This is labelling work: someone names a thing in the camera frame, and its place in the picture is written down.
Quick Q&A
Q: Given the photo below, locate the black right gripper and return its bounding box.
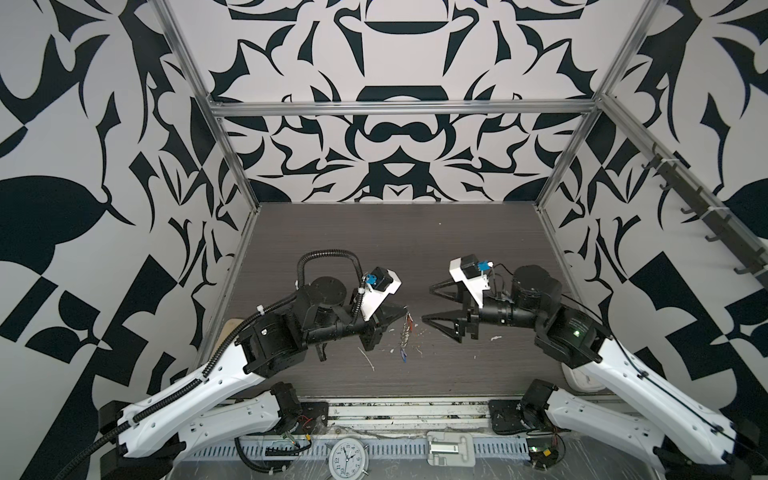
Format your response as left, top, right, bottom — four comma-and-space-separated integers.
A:
427, 273, 549, 342

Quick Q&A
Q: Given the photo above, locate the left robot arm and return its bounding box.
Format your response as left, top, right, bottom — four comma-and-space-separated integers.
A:
56, 249, 408, 479

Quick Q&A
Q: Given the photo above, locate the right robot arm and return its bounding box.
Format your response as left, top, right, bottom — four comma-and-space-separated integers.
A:
422, 257, 767, 479

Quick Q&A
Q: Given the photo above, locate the silver metal latch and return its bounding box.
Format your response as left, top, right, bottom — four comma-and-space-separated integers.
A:
426, 431, 476, 468

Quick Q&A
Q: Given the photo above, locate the white round object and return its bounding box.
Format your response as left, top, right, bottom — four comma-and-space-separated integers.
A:
561, 363, 607, 394

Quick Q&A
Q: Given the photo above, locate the white alarm clock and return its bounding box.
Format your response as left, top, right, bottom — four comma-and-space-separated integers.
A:
328, 437, 369, 480

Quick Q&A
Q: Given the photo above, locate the wooden brush block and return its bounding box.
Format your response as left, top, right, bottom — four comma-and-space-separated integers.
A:
212, 318, 243, 352

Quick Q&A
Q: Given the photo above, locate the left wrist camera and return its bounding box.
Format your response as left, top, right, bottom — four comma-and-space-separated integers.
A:
360, 267, 402, 322

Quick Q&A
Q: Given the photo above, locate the black wall hook rail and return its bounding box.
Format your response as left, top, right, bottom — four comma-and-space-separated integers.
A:
641, 143, 768, 289

